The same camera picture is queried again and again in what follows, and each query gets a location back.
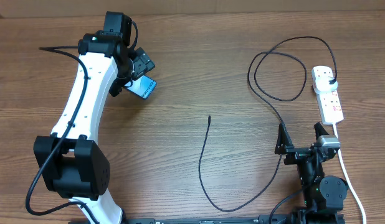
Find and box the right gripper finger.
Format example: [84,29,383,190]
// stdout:
[314,122,329,139]
[275,123,294,155]

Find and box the blue screen smartphone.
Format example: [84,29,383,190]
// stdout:
[124,75,157,100]

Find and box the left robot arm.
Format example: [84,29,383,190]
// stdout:
[33,12,156,223]

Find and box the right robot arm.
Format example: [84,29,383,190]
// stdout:
[269,123,349,224]

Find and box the white charger adapter plug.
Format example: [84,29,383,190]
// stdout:
[313,77,338,94]

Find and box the white power strip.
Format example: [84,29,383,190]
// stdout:
[311,66,344,125]

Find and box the white power strip cord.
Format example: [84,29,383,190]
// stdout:
[331,123,368,224]

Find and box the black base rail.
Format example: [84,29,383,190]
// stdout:
[67,214,346,224]

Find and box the black charging cable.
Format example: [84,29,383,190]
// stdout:
[197,35,338,213]

